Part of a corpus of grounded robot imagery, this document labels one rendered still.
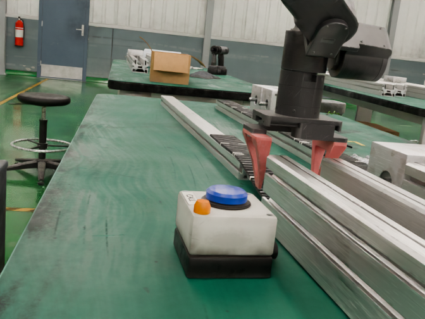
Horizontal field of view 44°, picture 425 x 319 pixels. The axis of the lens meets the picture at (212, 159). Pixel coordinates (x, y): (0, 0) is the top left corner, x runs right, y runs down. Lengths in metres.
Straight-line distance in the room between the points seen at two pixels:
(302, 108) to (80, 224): 0.30
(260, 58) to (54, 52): 4.44
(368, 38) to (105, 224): 0.38
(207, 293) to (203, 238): 0.05
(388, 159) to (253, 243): 0.33
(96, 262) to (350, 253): 0.23
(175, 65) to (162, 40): 8.85
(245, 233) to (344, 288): 0.10
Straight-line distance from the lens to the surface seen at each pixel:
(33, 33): 11.68
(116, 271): 0.48
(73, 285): 0.46
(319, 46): 0.62
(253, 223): 0.47
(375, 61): 0.69
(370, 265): 0.42
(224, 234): 0.47
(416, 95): 4.05
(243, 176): 0.86
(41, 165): 3.73
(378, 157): 0.77
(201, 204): 0.46
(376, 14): 12.85
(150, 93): 2.70
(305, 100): 0.66
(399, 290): 0.39
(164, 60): 2.71
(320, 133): 0.67
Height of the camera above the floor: 0.98
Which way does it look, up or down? 12 degrees down
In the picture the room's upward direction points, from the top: 6 degrees clockwise
